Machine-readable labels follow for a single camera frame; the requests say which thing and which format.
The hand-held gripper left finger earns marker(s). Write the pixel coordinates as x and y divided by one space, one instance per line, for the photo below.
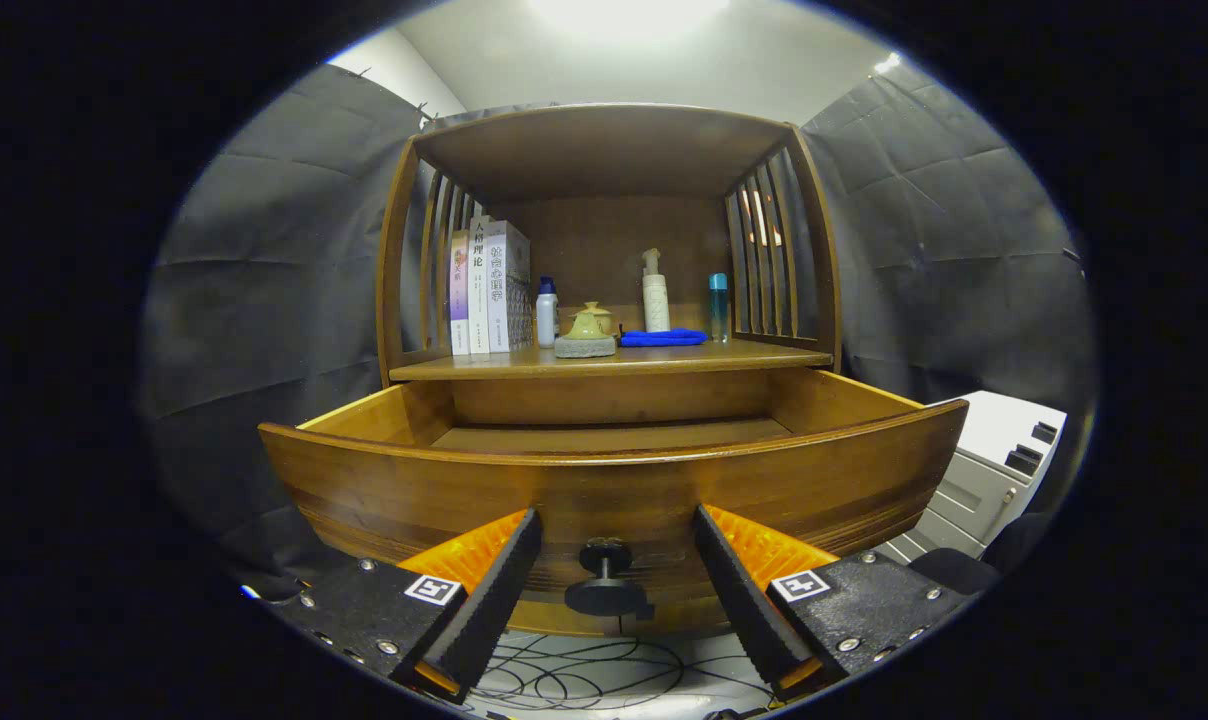
489 610

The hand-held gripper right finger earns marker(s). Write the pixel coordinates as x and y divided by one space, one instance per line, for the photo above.
744 610

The black drawer knob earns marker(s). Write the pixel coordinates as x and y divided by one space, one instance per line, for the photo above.
604 585

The wooden drawer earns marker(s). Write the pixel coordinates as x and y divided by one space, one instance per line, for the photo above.
444 500

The wooden countertop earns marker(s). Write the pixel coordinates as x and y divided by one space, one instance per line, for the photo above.
664 358

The wooden cabinet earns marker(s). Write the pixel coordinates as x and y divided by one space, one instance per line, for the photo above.
604 150

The white grey storage unit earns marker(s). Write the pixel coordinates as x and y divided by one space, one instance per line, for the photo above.
984 470

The blue folded cloth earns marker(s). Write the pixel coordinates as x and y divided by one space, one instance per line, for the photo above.
664 338

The white bottle with blue cap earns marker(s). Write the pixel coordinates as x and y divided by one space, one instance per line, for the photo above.
546 315

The yellow lidded teacup with saucer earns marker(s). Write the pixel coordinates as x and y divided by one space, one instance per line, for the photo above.
591 322

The slim teal bottle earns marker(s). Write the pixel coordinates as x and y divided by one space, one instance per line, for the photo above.
718 305

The pink purple book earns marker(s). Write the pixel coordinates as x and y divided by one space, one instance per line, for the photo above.
459 290

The white pump bottle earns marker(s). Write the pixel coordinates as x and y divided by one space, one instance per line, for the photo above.
655 300

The thin white book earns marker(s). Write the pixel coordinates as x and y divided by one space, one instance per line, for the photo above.
478 285

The thick white patterned book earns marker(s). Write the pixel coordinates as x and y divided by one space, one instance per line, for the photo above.
509 285

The small ceiling light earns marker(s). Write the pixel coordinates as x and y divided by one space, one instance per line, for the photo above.
886 63

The large ceiling light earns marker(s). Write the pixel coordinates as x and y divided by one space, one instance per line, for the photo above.
624 12

